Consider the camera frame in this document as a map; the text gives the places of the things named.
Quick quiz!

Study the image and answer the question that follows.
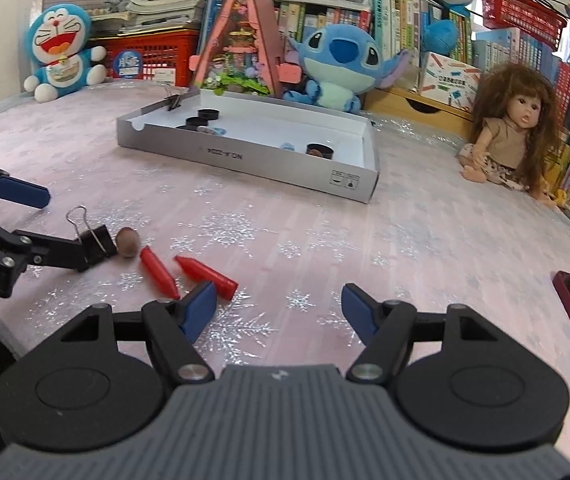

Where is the white printed cardboard box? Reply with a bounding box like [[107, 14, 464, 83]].
[[417, 51, 483, 111]]

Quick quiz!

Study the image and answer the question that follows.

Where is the blue robot cat plush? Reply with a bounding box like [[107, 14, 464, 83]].
[[24, 4, 108, 103]]

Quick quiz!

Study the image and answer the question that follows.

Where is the red plastic crate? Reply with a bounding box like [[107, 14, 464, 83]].
[[87, 30, 203, 88]]

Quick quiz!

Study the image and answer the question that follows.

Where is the brown haired baby doll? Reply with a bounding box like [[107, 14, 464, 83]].
[[459, 62, 570, 206]]

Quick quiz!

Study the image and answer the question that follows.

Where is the red crayon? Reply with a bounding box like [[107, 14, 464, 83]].
[[174, 256, 240, 302], [140, 246, 182, 301]]

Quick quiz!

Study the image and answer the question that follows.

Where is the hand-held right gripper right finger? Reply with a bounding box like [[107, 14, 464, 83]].
[[341, 283, 508, 385]]

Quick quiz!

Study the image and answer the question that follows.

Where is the large blue plush toy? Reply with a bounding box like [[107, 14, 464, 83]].
[[397, 0, 486, 53]]

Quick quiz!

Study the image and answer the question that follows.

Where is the blue alien plush toy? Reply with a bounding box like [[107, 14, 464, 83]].
[[282, 22, 410, 113]]

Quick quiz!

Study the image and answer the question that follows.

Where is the shelf of blue spine books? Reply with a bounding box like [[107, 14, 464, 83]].
[[472, 25, 570, 221]]

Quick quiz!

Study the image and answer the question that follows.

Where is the pink triangular house model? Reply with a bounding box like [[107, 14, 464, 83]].
[[189, 0, 306, 98]]

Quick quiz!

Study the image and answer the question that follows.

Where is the wooden drawer box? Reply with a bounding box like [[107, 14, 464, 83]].
[[365, 85, 476, 123]]

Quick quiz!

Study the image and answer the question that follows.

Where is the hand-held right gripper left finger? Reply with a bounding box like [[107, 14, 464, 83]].
[[57, 281, 218, 386]]

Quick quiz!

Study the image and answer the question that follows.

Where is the pink snowflake tablecloth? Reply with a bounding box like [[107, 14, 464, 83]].
[[0, 77, 570, 411]]

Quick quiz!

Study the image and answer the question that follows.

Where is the stack of lying books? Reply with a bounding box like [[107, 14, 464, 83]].
[[40, 0, 216, 41]]

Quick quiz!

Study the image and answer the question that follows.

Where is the red plastic basket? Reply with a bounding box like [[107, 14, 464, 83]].
[[480, 0, 568, 53]]

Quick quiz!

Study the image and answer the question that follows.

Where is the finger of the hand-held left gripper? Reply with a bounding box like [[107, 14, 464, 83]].
[[0, 152, 52, 210], [0, 201, 90, 272]]

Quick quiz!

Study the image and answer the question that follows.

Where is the black binder clip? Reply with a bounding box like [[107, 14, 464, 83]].
[[164, 87, 186, 112], [66, 206, 118, 261]]

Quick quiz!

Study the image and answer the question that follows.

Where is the white cardboard tray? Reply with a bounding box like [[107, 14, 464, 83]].
[[116, 87, 380, 205]]

